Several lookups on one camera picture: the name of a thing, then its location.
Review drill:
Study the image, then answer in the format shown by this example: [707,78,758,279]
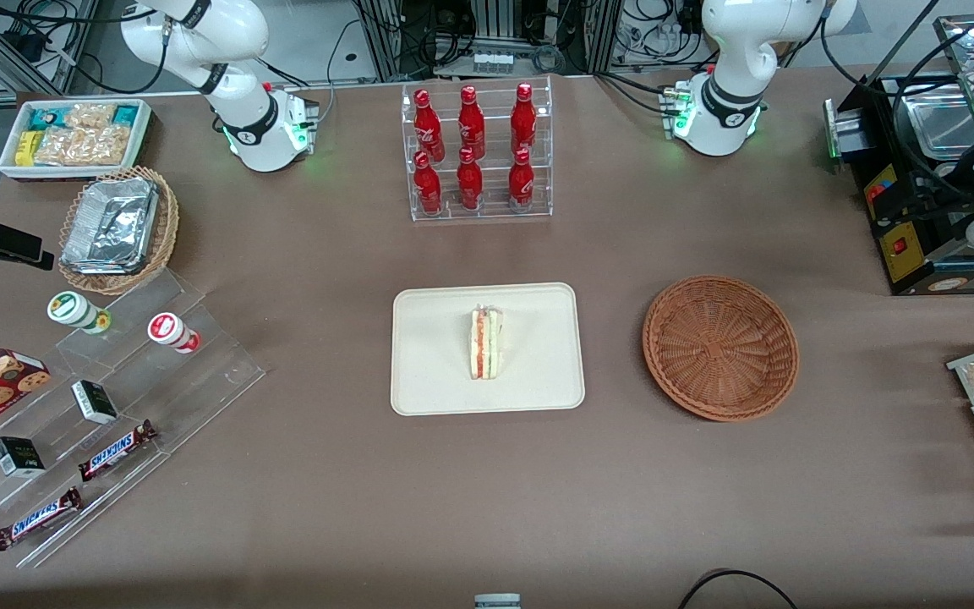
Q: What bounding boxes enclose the triangle sandwich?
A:
[469,304,506,381]

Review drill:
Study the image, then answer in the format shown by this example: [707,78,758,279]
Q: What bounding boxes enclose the round brown wicker basket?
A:
[643,275,800,422]

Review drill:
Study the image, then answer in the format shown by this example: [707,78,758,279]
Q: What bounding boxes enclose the cream rectangular tray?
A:
[391,283,586,417]

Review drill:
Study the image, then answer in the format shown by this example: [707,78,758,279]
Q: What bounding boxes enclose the light wicker basket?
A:
[58,167,179,295]

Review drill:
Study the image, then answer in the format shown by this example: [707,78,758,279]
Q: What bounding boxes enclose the black food warmer display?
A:
[824,13,974,297]

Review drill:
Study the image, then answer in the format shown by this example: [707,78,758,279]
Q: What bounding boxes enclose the steel warmer pan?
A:
[901,82,974,159]

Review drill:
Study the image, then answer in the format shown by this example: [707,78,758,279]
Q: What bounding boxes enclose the red cola bottle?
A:
[458,85,486,159]
[511,83,538,153]
[413,152,443,215]
[457,147,484,211]
[413,90,446,163]
[508,148,535,211]

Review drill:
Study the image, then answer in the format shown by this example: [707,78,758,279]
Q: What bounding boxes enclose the clear acrylic bottle rack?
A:
[402,76,554,222]

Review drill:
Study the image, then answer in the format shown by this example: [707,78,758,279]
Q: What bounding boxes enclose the clear acrylic stepped display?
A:
[0,269,266,569]

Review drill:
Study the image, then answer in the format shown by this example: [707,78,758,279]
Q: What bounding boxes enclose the red lidded white cup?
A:
[147,312,200,354]

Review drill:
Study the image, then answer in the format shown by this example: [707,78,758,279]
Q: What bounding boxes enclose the stacked foil containers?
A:
[62,178,158,276]

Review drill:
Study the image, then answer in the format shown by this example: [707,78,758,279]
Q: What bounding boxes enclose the clear rice cracker bag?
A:
[67,102,118,129]
[34,127,86,166]
[81,125,131,166]

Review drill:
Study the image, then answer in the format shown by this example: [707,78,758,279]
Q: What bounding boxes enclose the snickers chocolate bar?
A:
[79,420,158,482]
[0,487,84,551]

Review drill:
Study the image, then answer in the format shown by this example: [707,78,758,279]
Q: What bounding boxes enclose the small dark green box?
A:
[0,436,46,477]
[71,381,118,425]

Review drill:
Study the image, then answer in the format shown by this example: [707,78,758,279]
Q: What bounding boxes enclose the green lidded white cup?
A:
[47,291,112,334]

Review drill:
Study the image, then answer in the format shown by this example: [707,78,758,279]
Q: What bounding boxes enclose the white plastic snack bin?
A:
[0,99,152,181]

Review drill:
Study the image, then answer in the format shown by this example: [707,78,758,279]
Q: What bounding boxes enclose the black looped cable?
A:
[677,569,801,609]

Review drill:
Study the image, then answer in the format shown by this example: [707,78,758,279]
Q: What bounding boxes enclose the aluminium frame shelving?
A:
[356,0,623,81]

